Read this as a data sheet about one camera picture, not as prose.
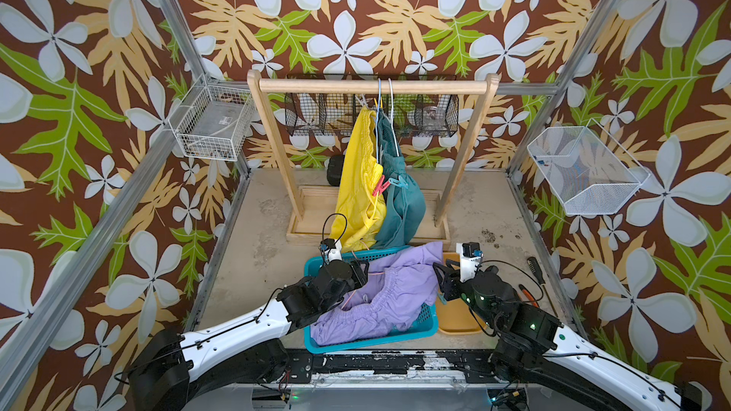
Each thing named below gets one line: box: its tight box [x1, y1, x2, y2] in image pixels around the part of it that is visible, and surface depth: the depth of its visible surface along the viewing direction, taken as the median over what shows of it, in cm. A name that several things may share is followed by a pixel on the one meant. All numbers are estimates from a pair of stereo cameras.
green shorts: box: [375, 107, 427, 249], surface depth 65 cm
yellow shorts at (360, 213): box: [330, 106, 387, 253], surface depth 75 cm
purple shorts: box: [310, 241, 444, 346], surface depth 77 cm
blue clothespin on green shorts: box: [388, 175, 410, 189], surface depth 63 cm
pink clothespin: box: [372, 175, 391, 197], surface depth 65 cm
